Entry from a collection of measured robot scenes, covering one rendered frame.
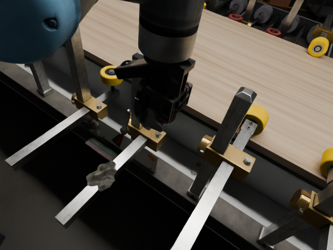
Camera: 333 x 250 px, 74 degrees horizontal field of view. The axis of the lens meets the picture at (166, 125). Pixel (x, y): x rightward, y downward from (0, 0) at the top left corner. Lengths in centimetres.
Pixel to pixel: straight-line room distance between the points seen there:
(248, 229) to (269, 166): 22
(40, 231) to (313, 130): 142
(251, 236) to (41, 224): 115
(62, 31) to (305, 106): 88
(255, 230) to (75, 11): 75
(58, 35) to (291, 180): 81
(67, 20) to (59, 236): 137
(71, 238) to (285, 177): 114
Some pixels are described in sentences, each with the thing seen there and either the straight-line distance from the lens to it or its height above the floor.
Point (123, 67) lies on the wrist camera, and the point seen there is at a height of 114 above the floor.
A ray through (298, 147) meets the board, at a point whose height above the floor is 90.
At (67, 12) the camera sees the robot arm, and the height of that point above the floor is 132.
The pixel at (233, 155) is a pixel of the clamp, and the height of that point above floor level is 97.
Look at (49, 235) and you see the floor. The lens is 152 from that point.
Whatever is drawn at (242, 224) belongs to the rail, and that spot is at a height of 70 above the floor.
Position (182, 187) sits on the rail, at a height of 70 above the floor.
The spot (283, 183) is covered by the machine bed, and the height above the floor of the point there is 74.
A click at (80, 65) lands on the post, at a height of 97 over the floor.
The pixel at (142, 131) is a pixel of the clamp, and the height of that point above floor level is 87.
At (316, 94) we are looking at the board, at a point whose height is 90.
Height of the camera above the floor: 140
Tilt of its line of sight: 48 degrees down
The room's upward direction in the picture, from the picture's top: 11 degrees clockwise
